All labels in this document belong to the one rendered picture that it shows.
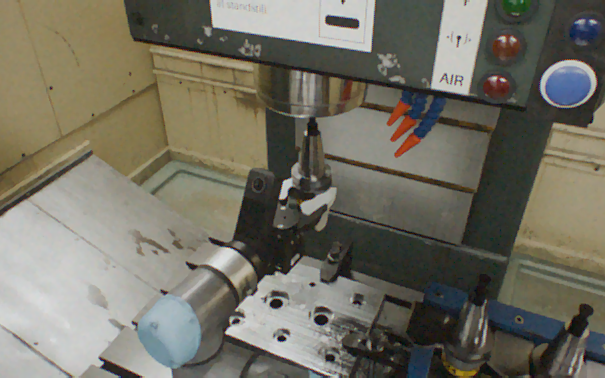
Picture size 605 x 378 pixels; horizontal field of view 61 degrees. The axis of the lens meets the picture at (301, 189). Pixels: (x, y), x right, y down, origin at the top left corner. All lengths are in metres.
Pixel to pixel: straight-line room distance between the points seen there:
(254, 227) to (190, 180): 1.45
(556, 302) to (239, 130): 1.21
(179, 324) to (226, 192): 1.45
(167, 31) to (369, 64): 0.21
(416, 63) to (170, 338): 0.39
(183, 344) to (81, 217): 1.12
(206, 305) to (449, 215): 0.81
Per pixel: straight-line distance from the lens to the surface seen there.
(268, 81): 0.66
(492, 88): 0.43
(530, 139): 1.21
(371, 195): 1.33
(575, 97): 0.43
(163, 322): 0.62
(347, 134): 1.26
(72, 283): 1.57
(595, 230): 1.77
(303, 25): 0.46
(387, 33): 0.44
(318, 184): 0.77
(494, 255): 1.39
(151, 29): 0.56
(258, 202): 0.69
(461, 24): 0.42
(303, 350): 0.97
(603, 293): 1.86
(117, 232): 1.68
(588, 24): 0.41
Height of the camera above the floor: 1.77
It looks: 36 degrees down
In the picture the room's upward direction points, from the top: straight up
